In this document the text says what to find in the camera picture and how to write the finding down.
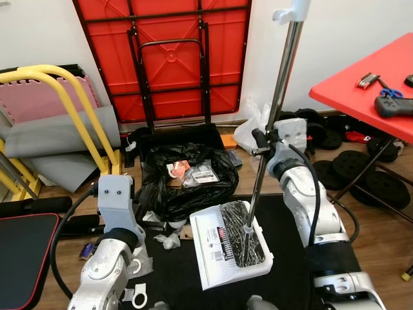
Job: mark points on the black garbage bag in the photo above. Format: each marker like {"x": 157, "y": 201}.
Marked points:
{"x": 155, "y": 194}

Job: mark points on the grey hex key set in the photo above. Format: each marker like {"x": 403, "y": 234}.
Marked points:
{"x": 371, "y": 81}

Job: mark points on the pink foam mat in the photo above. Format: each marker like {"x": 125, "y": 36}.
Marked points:
{"x": 32, "y": 103}

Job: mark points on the short black bench pad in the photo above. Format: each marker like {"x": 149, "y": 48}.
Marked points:
{"x": 26, "y": 265}

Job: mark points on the red white snack packet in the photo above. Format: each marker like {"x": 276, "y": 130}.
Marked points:
{"x": 177, "y": 169}

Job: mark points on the crumpled clear plastic wrapper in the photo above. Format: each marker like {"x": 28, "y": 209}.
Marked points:
{"x": 168, "y": 241}

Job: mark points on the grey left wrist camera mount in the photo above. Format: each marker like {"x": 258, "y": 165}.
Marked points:
{"x": 116, "y": 200}

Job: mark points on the white plastic bag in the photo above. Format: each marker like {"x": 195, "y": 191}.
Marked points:
{"x": 248, "y": 132}

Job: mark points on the black floor mat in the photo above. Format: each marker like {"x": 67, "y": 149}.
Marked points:
{"x": 174, "y": 284}

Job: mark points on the orange cardboard box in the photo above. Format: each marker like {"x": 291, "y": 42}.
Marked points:
{"x": 227, "y": 141}

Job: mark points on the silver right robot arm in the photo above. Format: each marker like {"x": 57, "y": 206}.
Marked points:
{"x": 303, "y": 194}

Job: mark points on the grey rolled mat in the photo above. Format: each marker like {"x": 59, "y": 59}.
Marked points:
{"x": 45, "y": 139}

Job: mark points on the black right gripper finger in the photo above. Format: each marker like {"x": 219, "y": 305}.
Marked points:
{"x": 259, "y": 141}

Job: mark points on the red folded table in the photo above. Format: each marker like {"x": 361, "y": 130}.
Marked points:
{"x": 219, "y": 39}

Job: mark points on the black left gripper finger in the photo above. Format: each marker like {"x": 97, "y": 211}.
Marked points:
{"x": 157, "y": 200}
{"x": 155, "y": 225}

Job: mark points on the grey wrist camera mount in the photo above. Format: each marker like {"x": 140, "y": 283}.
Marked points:
{"x": 292, "y": 132}
{"x": 116, "y": 200}

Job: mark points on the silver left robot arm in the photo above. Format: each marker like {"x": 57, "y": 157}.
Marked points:
{"x": 103, "y": 271}

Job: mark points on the red plastic table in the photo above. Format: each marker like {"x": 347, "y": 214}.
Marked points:
{"x": 348, "y": 93}

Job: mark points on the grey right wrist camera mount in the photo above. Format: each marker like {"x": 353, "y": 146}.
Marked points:
{"x": 292, "y": 132}

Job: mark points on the blue white small box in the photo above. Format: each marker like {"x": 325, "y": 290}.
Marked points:
{"x": 87, "y": 251}

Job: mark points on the yellow dip bar stand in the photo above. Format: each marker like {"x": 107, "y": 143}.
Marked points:
{"x": 29, "y": 74}

